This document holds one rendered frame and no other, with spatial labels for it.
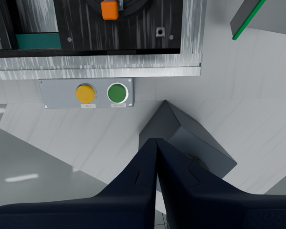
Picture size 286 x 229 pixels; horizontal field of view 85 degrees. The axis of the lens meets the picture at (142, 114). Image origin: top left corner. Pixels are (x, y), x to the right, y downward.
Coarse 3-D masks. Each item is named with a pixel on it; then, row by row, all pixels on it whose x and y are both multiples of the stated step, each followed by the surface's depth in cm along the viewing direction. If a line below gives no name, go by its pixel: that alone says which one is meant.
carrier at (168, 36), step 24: (72, 0) 28; (96, 0) 27; (120, 0) 26; (144, 0) 27; (168, 0) 28; (72, 24) 30; (96, 24) 30; (120, 24) 30; (144, 24) 30; (168, 24) 30; (72, 48) 31; (96, 48) 31; (120, 48) 31; (144, 48) 31; (168, 48) 31
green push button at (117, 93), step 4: (112, 88) 33; (116, 88) 33; (120, 88) 33; (124, 88) 34; (108, 92) 34; (112, 92) 34; (116, 92) 34; (120, 92) 34; (124, 92) 34; (108, 96) 34; (112, 96) 34; (116, 96) 34; (120, 96) 34; (124, 96) 34; (112, 100) 34; (116, 100) 34; (120, 100) 34
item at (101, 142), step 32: (0, 128) 49; (32, 128) 49; (64, 128) 49; (96, 128) 49; (128, 128) 49; (224, 128) 49; (256, 128) 49; (64, 160) 53; (96, 160) 53; (128, 160) 53; (256, 160) 53; (160, 192) 57; (256, 192) 57
